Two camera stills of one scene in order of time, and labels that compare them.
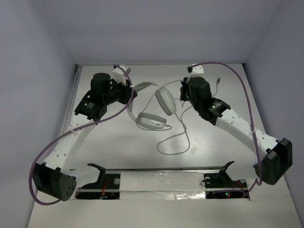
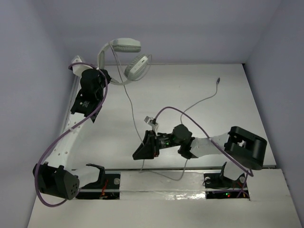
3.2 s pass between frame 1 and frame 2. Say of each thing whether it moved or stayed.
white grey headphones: moved
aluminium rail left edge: stayed
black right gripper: moved
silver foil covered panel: stayed
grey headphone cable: moved
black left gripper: moved
